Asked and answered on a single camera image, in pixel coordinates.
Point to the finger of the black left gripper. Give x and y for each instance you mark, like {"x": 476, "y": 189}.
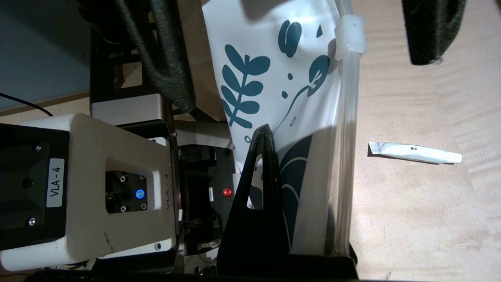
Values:
{"x": 430, "y": 27}
{"x": 164, "y": 47}

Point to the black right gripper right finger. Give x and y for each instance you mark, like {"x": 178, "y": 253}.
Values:
{"x": 351, "y": 253}

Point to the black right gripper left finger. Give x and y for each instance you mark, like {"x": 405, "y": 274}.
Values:
{"x": 266, "y": 227}

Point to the small white toothpaste tube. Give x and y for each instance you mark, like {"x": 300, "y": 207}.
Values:
{"x": 415, "y": 152}

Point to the white floral plastic bag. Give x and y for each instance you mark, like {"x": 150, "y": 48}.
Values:
{"x": 274, "y": 98}

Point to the grey floor mat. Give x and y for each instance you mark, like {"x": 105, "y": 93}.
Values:
{"x": 39, "y": 51}

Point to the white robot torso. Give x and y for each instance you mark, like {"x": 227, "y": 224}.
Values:
{"x": 90, "y": 227}

